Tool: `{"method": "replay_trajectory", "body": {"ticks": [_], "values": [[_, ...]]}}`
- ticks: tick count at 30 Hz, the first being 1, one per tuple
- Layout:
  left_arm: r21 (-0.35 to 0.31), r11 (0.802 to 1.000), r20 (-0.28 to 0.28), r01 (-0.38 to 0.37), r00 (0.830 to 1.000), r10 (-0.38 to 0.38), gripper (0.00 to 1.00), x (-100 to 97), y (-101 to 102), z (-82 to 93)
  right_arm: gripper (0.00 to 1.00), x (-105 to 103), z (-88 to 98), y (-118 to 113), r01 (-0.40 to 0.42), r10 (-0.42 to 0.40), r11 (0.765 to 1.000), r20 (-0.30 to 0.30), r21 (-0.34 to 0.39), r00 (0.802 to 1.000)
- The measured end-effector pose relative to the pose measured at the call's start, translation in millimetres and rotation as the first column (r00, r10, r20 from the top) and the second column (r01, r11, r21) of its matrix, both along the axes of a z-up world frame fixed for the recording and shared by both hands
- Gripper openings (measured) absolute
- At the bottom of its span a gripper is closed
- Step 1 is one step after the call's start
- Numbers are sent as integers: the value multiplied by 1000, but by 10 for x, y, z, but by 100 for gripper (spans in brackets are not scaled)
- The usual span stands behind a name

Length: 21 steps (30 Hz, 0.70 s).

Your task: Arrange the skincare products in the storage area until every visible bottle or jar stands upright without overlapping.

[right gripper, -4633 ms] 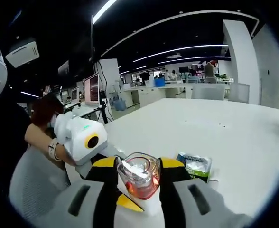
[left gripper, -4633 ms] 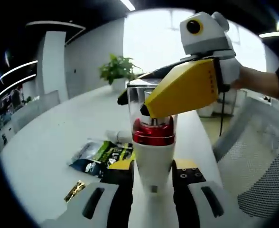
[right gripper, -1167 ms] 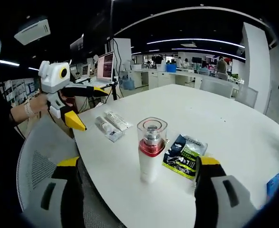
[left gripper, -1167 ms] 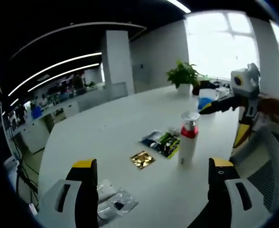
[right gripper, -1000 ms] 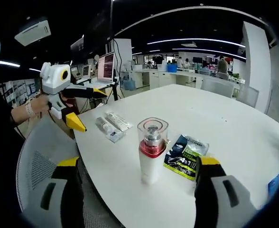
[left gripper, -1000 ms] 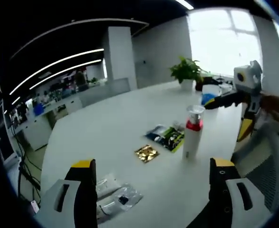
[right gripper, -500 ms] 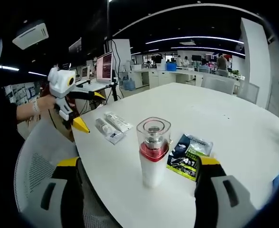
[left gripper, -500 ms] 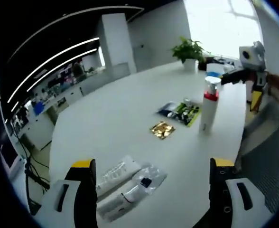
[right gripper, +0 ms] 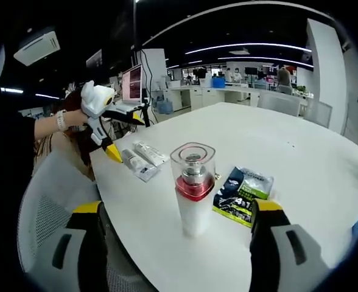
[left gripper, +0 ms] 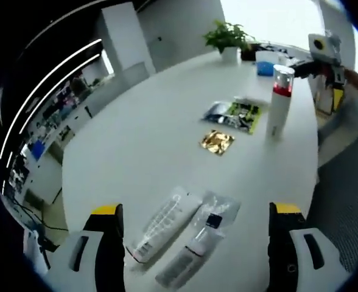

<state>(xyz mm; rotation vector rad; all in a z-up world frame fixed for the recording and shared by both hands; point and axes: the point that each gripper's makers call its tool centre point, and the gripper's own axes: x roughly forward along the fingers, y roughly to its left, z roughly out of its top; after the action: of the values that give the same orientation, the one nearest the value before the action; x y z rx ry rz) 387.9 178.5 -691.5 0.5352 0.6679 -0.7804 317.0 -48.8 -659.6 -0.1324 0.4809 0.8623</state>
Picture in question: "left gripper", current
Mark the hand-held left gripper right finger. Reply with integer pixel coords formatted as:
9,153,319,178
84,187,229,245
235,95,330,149
267,201,343,292

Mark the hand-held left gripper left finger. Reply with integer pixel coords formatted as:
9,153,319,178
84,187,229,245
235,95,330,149
46,203,127,292

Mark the white bottle with red collar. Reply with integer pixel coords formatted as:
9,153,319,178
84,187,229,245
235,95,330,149
265,64,295,138

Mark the white skincare tube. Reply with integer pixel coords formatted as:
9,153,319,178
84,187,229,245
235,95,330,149
127,194,203,264

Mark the green black skincare sachet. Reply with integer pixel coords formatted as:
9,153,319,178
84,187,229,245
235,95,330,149
202,99,267,134

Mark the gold skincare sachet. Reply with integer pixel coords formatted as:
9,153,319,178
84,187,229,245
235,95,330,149
200,129,236,156

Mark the blue storage bin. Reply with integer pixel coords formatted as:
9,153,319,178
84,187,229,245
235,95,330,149
29,140,46,159

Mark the white container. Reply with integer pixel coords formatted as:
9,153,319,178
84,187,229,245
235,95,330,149
254,50,282,66

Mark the blue tissue pack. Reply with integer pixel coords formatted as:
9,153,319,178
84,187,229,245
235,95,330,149
256,60,274,77

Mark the dark plant pot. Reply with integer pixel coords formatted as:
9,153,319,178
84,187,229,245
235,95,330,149
241,45,258,61

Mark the white mesh office chair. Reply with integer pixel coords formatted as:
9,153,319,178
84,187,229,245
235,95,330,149
306,94,358,274

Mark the white background counter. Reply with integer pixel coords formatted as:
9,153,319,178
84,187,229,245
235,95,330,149
2,71,116,210

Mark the potted green plant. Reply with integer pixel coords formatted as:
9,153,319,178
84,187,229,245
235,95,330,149
203,19,258,63

